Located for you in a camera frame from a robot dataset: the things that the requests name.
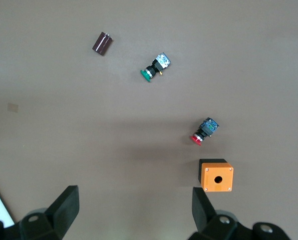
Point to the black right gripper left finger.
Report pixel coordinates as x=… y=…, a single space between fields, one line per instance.
x=51 y=222

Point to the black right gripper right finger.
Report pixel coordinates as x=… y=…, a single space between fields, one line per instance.
x=214 y=227

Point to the red push button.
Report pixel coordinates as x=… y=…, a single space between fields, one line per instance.
x=203 y=132

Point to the green push button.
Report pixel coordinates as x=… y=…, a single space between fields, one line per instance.
x=155 y=66

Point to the brown tape patch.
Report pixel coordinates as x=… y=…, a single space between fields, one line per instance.
x=13 y=107

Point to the dark brown capacitor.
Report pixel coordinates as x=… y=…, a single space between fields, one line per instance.
x=102 y=43

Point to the orange button enclosure box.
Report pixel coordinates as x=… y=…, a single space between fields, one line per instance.
x=217 y=178

